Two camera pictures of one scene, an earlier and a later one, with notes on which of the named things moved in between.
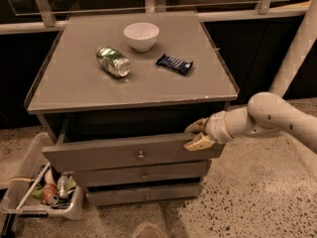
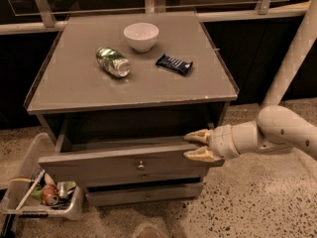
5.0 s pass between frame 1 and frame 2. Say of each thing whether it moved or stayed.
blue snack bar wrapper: stayed
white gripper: moved
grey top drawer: moved
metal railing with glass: stayed
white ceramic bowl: stayed
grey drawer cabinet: stayed
